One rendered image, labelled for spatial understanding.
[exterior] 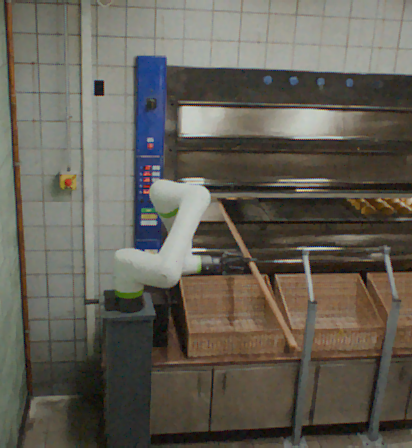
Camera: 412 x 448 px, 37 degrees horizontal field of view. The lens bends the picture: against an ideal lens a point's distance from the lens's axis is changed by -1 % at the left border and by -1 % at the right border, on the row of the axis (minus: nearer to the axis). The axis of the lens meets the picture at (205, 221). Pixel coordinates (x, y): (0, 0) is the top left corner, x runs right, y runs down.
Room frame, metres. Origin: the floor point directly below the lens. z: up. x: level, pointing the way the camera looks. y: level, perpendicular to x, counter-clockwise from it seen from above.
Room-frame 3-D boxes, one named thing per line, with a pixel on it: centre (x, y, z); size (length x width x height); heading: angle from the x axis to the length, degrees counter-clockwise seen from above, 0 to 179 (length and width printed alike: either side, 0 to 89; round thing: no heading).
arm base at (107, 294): (2.33, 0.37, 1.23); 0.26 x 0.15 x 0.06; 103
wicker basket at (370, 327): (3.30, -0.75, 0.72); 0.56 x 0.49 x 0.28; 98
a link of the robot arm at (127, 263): (2.34, 0.30, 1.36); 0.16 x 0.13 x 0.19; 72
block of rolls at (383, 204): (4.09, -1.20, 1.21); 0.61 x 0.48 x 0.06; 9
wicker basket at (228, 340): (3.21, -0.17, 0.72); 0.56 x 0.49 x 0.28; 100
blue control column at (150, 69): (4.31, 0.49, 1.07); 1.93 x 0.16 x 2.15; 9
